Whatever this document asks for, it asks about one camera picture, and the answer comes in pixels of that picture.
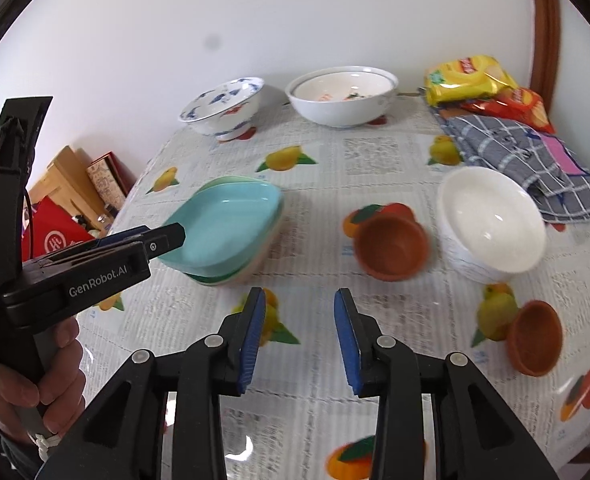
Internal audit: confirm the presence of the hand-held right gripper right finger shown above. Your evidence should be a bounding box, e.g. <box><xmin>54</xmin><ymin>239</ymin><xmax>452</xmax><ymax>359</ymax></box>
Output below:
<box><xmin>334</xmin><ymin>288</ymin><xmax>558</xmax><ymax>480</ymax></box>

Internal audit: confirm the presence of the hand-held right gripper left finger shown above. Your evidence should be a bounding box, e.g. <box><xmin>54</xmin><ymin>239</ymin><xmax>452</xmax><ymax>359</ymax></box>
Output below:
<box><xmin>37</xmin><ymin>287</ymin><xmax>267</xmax><ymax>480</ymax></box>

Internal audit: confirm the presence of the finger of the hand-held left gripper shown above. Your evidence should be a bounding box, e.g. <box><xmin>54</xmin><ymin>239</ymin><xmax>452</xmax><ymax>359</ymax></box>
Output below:
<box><xmin>94</xmin><ymin>226</ymin><xmax>153</xmax><ymax>248</ymax></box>
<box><xmin>140</xmin><ymin>223</ymin><xmax>186</xmax><ymax>262</ymax></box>

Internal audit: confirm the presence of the blue square plate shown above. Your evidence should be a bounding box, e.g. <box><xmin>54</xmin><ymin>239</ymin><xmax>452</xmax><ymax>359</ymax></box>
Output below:
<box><xmin>157</xmin><ymin>178</ymin><xmax>283</xmax><ymax>275</ymax></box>

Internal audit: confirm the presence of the green square plate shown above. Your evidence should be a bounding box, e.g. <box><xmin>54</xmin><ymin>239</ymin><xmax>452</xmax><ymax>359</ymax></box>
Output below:
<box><xmin>185</xmin><ymin>175</ymin><xmax>283</xmax><ymax>283</ymax></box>

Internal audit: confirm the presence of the small brown bowl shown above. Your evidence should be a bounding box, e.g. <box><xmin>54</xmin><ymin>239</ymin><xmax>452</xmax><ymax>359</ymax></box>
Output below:
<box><xmin>353</xmin><ymin>214</ymin><xmax>431</xmax><ymax>282</ymax></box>
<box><xmin>506</xmin><ymin>300</ymin><xmax>563</xmax><ymax>377</ymax></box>

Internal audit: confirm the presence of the white patterned bowl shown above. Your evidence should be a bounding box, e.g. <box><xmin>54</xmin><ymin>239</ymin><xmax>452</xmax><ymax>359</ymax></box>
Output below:
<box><xmin>436</xmin><ymin>166</ymin><xmax>547</xmax><ymax>285</ymax></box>

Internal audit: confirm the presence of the person's left hand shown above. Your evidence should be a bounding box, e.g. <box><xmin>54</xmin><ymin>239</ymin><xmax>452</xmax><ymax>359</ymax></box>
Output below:
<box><xmin>0</xmin><ymin>317</ymin><xmax>88</xmax><ymax>445</ymax></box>

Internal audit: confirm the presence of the red paper bag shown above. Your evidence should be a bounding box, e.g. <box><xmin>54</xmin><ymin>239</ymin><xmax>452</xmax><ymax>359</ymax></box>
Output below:
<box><xmin>22</xmin><ymin>196</ymin><xmax>96</xmax><ymax>262</ymax></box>

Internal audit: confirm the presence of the brown patterned book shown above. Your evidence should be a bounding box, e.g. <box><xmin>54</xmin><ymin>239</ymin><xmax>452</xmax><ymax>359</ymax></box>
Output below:
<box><xmin>86</xmin><ymin>151</ymin><xmax>138</xmax><ymax>211</ymax></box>

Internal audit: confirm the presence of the wooden chair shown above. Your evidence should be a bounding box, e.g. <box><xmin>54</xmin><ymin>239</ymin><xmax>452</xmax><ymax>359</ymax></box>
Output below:
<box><xmin>27</xmin><ymin>146</ymin><xmax>103</xmax><ymax>231</ymax></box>

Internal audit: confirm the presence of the blue and white footed bowl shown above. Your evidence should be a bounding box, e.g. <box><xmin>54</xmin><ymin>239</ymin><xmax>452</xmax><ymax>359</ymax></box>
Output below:
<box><xmin>177</xmin><ymin>77</ymin><xmax>266</xmax><ymax>142</ymax></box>

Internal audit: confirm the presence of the fruit printed tablecloth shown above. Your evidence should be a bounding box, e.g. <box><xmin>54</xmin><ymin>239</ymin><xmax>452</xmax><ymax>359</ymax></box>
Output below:
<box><xmin>77</xmin><ymin>95</ymin><xmax>590</xmax><ymax>480</ymax></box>

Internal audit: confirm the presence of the large white bowl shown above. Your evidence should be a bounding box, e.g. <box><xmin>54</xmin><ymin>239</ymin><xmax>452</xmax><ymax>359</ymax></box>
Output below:
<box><xmin>285</xmin><ymin>66</ymin><xmax>400</xmax><ymax>128</ymax></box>

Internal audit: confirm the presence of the white bowl painted inside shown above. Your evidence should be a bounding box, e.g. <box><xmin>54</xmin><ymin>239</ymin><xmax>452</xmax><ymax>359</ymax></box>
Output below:
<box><xmin>293</xmin><ymin>70</ymin><xmax>392</xmax><ymax>103</ymax></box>

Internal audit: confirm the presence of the grey checked cloth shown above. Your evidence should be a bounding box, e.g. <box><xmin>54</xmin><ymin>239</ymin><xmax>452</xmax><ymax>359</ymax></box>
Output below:
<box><xmin>435</xmin><ymin>115</ymin><xmax>590</xmax><ymax>223</ymax></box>

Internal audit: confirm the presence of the pink cloth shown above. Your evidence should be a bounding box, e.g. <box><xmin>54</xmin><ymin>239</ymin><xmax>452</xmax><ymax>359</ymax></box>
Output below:
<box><xmin>540</xmin><ymin>132</ymin><xmax>590</xmax><ymax>177</ymax></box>

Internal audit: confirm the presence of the yellow snack bag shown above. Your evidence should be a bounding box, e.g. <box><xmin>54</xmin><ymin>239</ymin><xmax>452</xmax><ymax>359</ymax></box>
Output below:
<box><xmin>423</xmin><ymin>55</ymin><xmax>520</xmax><ymax>108</ymax></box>

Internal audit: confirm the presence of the red snack bag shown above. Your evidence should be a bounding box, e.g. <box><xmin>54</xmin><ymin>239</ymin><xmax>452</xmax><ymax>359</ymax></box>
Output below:
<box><xmin>458</xmin><ymin>87</ymin><xmax>556</xmax><ymax>135</ymax></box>

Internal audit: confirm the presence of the white cord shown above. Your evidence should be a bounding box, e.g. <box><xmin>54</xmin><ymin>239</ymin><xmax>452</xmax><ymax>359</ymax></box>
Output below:
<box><xmin>32</xmin><ymin>430</ymin><xmax>63</xmax><ymax>458</ymax></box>

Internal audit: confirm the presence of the brown wooden door frame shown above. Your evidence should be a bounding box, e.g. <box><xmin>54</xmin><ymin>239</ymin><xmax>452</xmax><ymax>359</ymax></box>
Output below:
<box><xmin>528</xmin><ymin>0</ymin><xmax>562</xmax><ymax>111</ymax></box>

